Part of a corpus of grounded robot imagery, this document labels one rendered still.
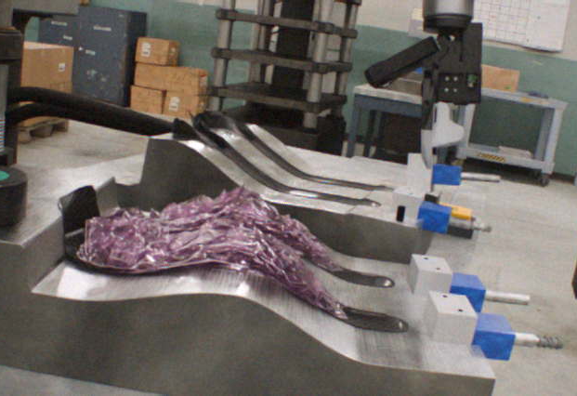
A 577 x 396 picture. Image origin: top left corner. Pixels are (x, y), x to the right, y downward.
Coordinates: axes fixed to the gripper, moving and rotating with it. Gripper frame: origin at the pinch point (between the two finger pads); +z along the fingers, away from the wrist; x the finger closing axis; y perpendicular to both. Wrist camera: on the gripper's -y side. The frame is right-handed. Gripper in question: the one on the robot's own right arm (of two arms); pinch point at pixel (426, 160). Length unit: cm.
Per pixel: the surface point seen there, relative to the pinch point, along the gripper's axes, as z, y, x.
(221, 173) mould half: 3.0, -24.1, -17.9
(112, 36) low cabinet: -121, -418, 548
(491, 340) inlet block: 15.4, 11.2, -38.3
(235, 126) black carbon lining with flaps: -3.6, -29.0, -2.5
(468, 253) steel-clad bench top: 14.3, 6.5, 9.3
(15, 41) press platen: -17, -68, -9
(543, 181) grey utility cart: 16, 51, 591
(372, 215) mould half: 7.1, -4.4, -16.5
